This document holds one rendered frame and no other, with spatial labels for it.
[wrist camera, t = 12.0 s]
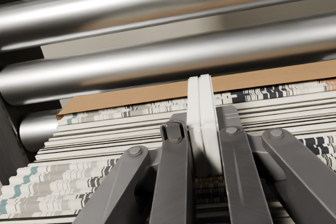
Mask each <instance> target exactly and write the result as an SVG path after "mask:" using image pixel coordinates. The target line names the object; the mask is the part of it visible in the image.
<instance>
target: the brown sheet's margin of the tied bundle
mask: <svg viewBox="0 0 336 224"><path fill-rule="evenodd" d="M332 77H336V59H334V60H327V61H320V62H313V63H306V64H299V65H292V66H285V67H278V68H271V69H264V70H257V71H250V72H243V73H236V74H229V75H222V76H215V77H211V83H212V90H213V93H214V92H222V91H229V90H237V89H244V88H252V87H260V86H267V85H275V84H283V83H291V82H300V81H308V80H316V79H324V78H332ZM185 96H188V80H187V81H180V82H173V83H166V84H159V85H152V86H145V87H138V88H131V89H124V90H117V91H110V92H103V93H96V94H89V95H82V96H75V97H74V98H73V99H72V100H71V101H70V102H69V103H68V104H67V105H66V106H65V107H64V108H63V109H62V110H61V111H60V112H59V113H58V114H57V115H56V119H57V121H58V120H61V119H62V118H64V114H70V113H77V112H84V111H91V110H97V109H104V108H111V107H117V106H124V105H131V104H138V103H144V102H151V101H158V100H165V99H172V98H178V97H185Z"/></svg>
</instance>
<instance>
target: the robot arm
mask: <svg viewBox="0 0 336 224"><path fill-rule="evenodd" d="M159 130H160V134H161V139H162V146H160V147H159V148H156V149H153V150H150V151H149V150H148V148H147V147H146V146H143V145H136V146H132V147H130V148H128V149H127V150H126V151H125V152H124V153H123V154H122V155H121V157H120V158H119V159H118V161H117V162H116V164H115V165H114V166H113V168H112V169H111V170H110V172H109V173H108V174H107V176H106V177H105V179H104V180H103V181H102V183H101V184H100V185H99V187H98V188H97V189H96V191H95V192H94V194H93V195H92V196H91V198H90V199H89V200H88V202H87V203H86V204H85V206H84V207H83V208H82V210H81V211H80V213H79V214H78V215H77V217H76V218H75V219H74V221H73V222H72V223H71V224H145V222H146V220H147V218H148V216H149V214H150V219H149V224H197V221H196V179H195V176H197V177H198V178H202V177H208V175H210V174H212V176H217V175H223V173H224V180H225V187H226V194H227V201H228V208H229V215H230V222H231V224H274V223H273V220H272V217H271V213H270V210H269V207H268V203H267V200H266V197H265V194H264V190H263V187H262V184H261V180H260V178H261V179H265V183H266V184H267V186H268V187H269V188H270V190H271V191H272V193H273V194H274V195H275V197H276V198H277V199H278V201H279V202H280V204H281V205H282V206H283V208H284V209H285V210H286V212H287V213H288V215H289V216H290V217H291V219H292V220H293V221H294V223H295V224H336V173H335V172H334V171H333V170H332V169H331V168H330V167H329V166H328V165H326V164H325V163H324V162H323V161H322V160H321V159H320V158H319V157H317V156H316V155H315V154H314V153H313V152H312V151H311V150H310V149H308V148H307V147H306V146H305V145H304V144H303V143H302V142H301V141H299V140H298V139H297V138H296V137H295V136H294V135H293V134H292V133H290V132H289V131H288V130H286V129H282V128H270V129H267V130H265V131H264V132H263V133H262V135H261V136H253V135H249V134H247V133H246V131H245V130H244V129H243V127H242V124H241V120H240V117H239V114H238V110H237V108H236V107H234V106H233V105H225V106H218V107H215V100H214V94H213V87H212V81H211V76H210V75H209V74H203V75H201V77H198V76H194V77H190V78H189V79H188V93H187V112H181V113H174V114H173V115H172V116H171V117H170V118H169V121H166V122H164V123H163V124H162V125H160V127H159ZM150 211H151V213H150Z"/></svg>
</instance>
